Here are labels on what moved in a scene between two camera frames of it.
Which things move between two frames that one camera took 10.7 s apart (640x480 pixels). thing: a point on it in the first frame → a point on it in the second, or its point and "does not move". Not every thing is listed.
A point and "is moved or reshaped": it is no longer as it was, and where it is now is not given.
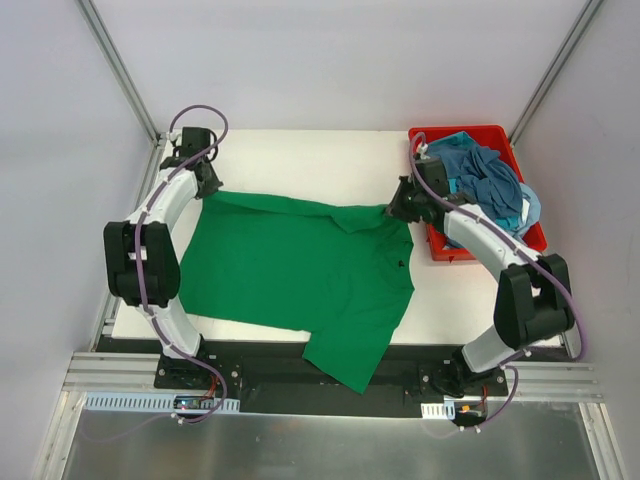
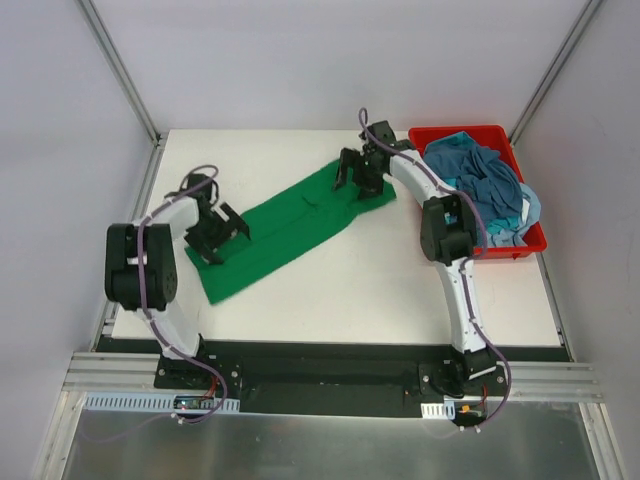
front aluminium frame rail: [106, 372] does not move
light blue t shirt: [531, 209] does not move
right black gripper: [400, 206] → [358, 168]
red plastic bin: [438, 247] does not move
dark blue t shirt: [483, 177] does not move
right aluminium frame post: [569, 47] does not move
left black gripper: [209, 185] → [214, 230]
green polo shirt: [339, 272] is moved or reshaped
